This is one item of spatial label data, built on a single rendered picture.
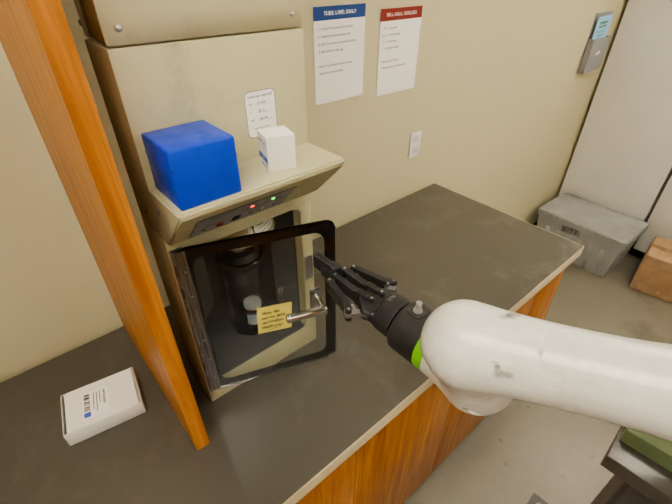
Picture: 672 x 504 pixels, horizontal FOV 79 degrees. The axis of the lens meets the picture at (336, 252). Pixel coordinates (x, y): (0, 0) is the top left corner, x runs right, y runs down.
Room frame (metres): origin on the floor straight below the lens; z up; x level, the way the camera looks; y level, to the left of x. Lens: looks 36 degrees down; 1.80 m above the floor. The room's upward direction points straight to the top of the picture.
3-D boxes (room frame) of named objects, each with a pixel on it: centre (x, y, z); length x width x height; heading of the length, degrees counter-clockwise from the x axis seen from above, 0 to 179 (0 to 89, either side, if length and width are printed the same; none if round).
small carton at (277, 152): (0.67, 0.10, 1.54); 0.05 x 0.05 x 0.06; 26
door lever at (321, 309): (0.63, 0.06, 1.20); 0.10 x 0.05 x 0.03; 111
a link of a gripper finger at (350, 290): (0.56, -0.03, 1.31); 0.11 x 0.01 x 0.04; 42
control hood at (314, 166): (0.64, 0.14, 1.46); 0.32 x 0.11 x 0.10; 131
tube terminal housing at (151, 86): (0.78, 0.26, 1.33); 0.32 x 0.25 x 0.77; 131
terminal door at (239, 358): (0.63, 0.14, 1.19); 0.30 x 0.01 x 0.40; 111
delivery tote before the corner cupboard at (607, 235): (2.50, -1.83, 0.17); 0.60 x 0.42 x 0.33; 39
